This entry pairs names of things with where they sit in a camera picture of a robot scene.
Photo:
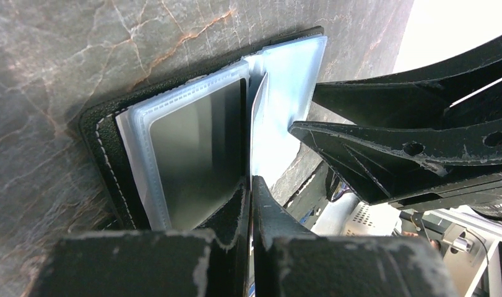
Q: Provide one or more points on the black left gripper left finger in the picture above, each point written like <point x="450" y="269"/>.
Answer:
<point x="211" y="260"/>

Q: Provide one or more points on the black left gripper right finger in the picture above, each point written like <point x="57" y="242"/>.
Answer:
<point x="290" y="260"/>

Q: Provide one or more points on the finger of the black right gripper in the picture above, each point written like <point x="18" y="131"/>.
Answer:
<point x="416" y="98"/>

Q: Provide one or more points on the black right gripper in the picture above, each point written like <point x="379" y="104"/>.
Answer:
<point x="419" y="169"/>

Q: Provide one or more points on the black card holder wallet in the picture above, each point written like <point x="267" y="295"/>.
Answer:
<point x="280" y="75"/>

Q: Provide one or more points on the black credit card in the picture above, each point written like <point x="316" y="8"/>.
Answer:
<point x="198" y="153"/>

